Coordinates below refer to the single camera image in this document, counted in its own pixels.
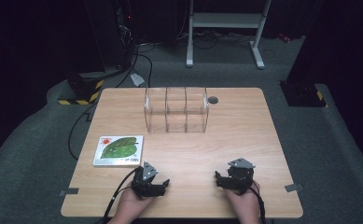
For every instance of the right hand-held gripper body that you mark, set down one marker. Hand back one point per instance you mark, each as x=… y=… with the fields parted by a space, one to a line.
x=241 y=177

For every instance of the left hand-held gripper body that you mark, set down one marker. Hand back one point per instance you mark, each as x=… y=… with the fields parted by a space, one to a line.
x=143 y=182

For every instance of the clear acrylic divider rack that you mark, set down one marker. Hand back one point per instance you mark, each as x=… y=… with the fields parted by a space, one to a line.
x=176 y=110

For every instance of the person's left hand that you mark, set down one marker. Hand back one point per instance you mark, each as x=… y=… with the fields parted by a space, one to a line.
x=129 y=207

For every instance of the person's right hand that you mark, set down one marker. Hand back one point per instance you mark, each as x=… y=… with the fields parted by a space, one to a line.
x=246 y=207

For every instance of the grey tape strip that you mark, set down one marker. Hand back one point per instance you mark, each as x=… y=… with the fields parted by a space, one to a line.
x=293 y=187
x=69 y=191

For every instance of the grey table grommet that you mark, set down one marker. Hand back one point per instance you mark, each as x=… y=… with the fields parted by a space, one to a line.
x=213 y=100

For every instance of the white paper scrap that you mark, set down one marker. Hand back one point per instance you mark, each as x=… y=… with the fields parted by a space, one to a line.
x=137 y=79

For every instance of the black base with yellow mark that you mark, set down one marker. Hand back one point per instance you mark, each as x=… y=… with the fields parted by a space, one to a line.
x=303 y=95

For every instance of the black yellow striped base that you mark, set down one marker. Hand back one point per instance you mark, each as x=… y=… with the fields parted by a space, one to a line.
x=84 y=90

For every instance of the dark equipment tower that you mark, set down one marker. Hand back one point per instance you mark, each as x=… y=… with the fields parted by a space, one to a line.
x=124 y=34

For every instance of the white metal stand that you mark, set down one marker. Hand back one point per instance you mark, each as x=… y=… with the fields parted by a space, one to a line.
x=226 y=20

